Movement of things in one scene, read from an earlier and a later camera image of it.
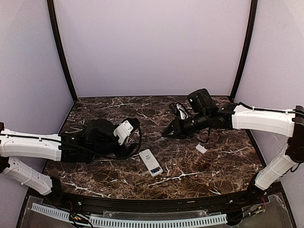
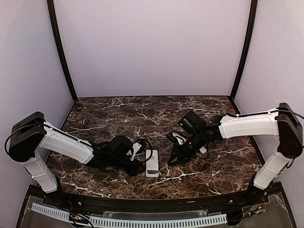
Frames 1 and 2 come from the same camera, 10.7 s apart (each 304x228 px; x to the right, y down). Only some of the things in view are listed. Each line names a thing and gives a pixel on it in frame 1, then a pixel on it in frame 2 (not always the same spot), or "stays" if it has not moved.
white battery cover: (200, 148) stays
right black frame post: (246, 49) stays
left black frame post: (52, 13) stays
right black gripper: (180, 127) to (181, 150)
